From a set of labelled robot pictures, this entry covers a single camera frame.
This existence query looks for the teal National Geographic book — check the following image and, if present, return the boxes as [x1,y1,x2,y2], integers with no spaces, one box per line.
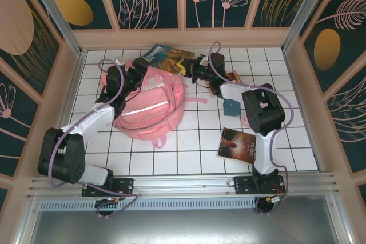
[141,43,195,73]

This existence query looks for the teal snap wallet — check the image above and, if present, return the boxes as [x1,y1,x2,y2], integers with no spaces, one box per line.
[222,98,242,118]

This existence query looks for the pink student backpack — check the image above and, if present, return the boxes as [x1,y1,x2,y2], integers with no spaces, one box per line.
[100,65,208,149]

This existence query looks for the Three Days to See book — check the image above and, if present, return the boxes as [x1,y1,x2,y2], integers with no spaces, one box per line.
[218,127,258,165]

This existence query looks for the panel with small orange oval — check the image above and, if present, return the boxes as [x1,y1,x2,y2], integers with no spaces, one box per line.
[28,0,117,31]

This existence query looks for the side panel with pink flower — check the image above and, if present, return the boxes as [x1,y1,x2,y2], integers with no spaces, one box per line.
[0,63,41,181]

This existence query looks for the side panel with pale disc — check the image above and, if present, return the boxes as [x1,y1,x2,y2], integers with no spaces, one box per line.
[0,0,64,99]

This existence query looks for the side panel with orange oval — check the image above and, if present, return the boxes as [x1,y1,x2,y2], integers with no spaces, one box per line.
[299,0,366,96]

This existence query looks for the side panel with pink leaves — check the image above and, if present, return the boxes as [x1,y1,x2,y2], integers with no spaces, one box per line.
[325,72,366,175]

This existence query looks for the grey metal sheet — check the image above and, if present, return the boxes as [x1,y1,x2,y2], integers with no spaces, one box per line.
[27,195,345,244]

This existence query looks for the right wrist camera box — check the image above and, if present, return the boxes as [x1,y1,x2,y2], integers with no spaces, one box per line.
[194,53,208,66]

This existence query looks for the aluminium side rail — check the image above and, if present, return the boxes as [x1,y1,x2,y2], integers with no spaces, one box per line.
[42,51,88,178]
[283,51,327,172]

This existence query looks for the aluminium corner post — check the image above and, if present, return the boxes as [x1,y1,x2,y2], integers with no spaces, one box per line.
[281,0,343,55]
[22,0,88,59]

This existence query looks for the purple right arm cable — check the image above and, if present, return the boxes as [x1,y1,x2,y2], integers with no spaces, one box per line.
[207,41,295,216]

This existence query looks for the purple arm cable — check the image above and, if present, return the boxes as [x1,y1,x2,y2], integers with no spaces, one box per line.
[48,58,140,219]
[207,41,295,216]

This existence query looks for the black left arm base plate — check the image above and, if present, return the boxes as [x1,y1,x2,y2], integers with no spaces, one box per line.
[81,177,135,198]

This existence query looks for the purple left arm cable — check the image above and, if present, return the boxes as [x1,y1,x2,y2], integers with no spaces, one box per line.
[48,58,140,219]

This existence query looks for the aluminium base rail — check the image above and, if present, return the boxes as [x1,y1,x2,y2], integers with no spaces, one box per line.
[27,172,340,199]

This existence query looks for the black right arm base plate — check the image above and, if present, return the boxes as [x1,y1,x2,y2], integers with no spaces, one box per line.
[233,174,287,196]

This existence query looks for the small electronics with wires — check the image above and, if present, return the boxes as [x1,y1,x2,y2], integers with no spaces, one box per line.
[255,194,287,217]
[94,197,122,218]

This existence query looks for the slotted grey cable duct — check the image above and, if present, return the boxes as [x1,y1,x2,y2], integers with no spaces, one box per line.
[38,199,258,213]

